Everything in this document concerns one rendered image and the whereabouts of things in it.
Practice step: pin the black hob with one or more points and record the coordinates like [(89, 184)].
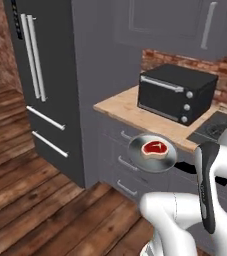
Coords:
[(211, 128)]

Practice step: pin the dark grey fridge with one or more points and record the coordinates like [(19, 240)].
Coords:
[(56, 66)]

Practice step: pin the red raw steak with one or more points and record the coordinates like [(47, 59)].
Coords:
[(155, 149)]

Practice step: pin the black toaster oven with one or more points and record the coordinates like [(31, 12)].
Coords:
[(165, 95)]

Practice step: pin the grey tall cabinet panel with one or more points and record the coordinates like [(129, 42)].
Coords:
[(105, 60)]

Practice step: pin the grey upper cupboard door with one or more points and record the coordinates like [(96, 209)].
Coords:
[(171, 20)]

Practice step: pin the grey drawer front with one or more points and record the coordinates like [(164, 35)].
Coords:
[(110, 178), (111, 129), (110, 154)]

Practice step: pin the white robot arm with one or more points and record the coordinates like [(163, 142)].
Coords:
[(171, 213)]

